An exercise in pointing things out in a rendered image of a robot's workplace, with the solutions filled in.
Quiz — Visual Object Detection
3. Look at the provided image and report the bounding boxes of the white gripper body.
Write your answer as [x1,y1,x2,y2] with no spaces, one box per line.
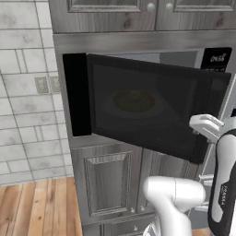
[188,113,226,144]

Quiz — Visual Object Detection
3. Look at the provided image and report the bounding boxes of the black microwave door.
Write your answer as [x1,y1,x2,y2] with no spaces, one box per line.
[62,53,232,165]

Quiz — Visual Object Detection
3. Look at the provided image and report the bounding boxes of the stainless steel microwave oven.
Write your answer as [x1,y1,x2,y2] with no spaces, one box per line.
[56,45,236,146]

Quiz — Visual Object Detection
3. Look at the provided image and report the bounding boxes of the white round plate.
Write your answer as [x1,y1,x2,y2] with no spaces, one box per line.
[103,88,173,122]

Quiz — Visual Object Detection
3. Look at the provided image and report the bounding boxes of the grey wooden cupboard door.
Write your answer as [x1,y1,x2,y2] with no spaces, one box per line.
[156,0,236,31]
[136,147,201,214]
[70,144,144,226]
[48,0,159,34]

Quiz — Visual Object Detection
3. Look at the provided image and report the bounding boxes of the grey wooden drawer front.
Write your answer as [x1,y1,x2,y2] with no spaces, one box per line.
[100,214,159,236]

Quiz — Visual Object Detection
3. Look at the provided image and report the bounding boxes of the grey wall socket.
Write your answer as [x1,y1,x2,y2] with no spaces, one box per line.
[34,76,50,95]

